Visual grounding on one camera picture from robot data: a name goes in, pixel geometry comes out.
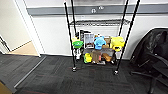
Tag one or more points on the long grey wall band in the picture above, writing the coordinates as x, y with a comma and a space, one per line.
53, 10

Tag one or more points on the blue toy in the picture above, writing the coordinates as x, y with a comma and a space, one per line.
99, 42

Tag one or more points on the large yellow toy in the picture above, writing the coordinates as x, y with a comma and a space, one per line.
117, 43

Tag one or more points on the white bottle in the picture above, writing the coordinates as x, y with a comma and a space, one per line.
78, 54

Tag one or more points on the white door frame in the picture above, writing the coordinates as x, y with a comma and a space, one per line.
31, 30

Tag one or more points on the wooden panel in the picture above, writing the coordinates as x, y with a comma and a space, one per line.
4, 89

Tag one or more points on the small yellow toy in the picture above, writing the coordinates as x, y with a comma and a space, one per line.
88, 58

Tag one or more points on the black office chair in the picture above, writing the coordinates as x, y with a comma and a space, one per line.
153, 56

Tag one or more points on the grey printed box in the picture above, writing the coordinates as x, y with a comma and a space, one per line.
89, 40

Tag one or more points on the wall sockets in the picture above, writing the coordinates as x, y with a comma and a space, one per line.
97, 9

